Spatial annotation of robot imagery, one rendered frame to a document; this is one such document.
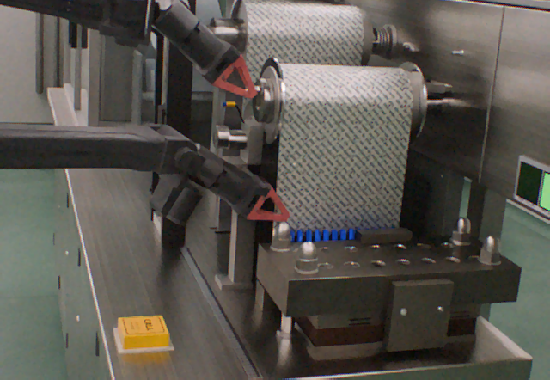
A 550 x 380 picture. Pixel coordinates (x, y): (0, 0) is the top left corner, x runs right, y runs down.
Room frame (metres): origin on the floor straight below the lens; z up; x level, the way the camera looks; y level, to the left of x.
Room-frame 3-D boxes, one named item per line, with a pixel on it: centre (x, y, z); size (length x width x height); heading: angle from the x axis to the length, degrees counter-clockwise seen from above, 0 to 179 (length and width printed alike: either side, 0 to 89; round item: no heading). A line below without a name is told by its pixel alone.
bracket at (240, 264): (1.40, 0.07, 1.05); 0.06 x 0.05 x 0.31; 108
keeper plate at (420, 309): (1.18, -0.24, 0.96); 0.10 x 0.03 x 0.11; 108
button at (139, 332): (1.15, 0.19, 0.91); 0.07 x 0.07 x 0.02; 18
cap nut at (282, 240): (1.25, -0.02, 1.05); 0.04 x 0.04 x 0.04
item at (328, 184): (1.36, -0.11, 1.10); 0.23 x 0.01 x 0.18; 108
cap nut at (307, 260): (1.17, -0.06, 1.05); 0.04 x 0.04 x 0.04
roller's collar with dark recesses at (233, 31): (1.61, 0.12, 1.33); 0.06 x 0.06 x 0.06; 18
